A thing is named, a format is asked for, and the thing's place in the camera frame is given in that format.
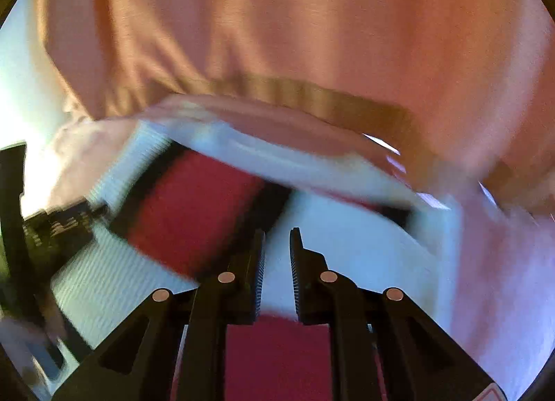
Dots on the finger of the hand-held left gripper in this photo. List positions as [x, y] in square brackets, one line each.
[65, 221]

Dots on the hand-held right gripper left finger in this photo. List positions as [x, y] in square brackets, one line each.
[258, 279]

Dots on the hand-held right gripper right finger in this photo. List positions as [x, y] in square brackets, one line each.
[296, 279]

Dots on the white knit sweater red stripe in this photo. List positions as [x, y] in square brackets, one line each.
[195, 206]

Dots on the pink floral blanket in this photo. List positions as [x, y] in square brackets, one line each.
[503, 279]

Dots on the orange curtain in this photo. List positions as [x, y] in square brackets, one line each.
[269, 23]

